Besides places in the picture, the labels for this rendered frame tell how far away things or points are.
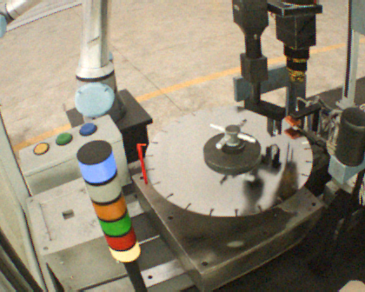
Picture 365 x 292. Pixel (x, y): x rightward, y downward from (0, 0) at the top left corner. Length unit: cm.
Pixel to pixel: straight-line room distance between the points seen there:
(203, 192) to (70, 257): 28
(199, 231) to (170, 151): 16
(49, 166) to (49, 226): 21
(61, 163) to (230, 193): 43
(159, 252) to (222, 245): 17
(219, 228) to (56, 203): 33
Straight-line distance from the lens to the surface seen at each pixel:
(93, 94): 106
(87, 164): 44
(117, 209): 49
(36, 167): 93
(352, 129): 57
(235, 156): 74
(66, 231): 74
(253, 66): 71
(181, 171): 73
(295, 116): 82
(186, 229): 76
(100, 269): 79
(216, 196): 68
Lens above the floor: 142
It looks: 37 degrees down
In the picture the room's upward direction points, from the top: 6 degrees counter-clockwise
